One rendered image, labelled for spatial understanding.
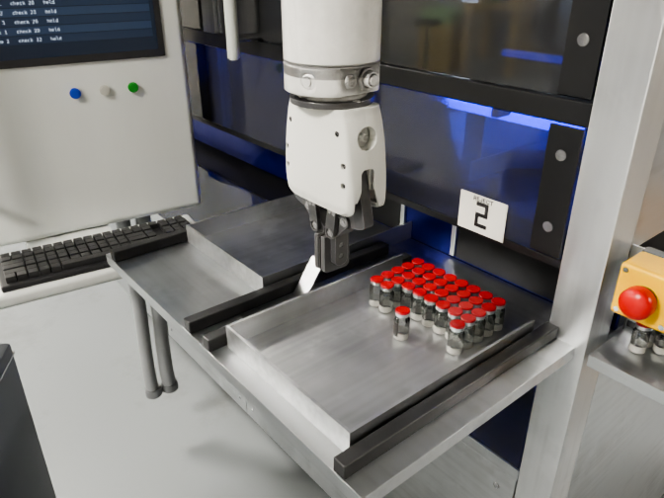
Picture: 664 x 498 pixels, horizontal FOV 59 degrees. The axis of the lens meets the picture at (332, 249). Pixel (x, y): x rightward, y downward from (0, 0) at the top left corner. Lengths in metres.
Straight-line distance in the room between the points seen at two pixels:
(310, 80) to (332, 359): 0.42
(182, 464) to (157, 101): 1.08
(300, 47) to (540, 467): 0.77
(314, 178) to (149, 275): 0.56
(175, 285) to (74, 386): 1.35
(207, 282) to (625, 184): 0.64
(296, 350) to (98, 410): 1.43
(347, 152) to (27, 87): 0.95
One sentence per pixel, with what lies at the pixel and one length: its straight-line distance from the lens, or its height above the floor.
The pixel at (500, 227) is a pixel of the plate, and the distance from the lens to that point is 0.89.
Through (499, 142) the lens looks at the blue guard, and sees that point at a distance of 0.86.
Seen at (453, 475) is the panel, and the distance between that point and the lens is 1.21.
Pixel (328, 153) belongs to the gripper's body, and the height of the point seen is 1.21.
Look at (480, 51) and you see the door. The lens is 0.88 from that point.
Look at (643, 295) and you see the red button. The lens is 0.78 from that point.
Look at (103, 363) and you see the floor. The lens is 2.39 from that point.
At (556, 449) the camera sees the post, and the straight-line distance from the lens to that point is 1.01.
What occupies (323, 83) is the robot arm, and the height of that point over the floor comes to 1.28.
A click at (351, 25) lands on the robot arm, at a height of 1.32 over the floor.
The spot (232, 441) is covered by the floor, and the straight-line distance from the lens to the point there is 1.96.
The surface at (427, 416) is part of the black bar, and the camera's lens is 0.71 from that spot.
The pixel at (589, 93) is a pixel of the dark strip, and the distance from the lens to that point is 0.79.
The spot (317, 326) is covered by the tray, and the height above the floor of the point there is 0.88.
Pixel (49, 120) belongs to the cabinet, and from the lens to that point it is 1.38.
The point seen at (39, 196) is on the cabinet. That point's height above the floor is 0.90.
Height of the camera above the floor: 1.37
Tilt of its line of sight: 27 degrees down
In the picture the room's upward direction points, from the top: straight up
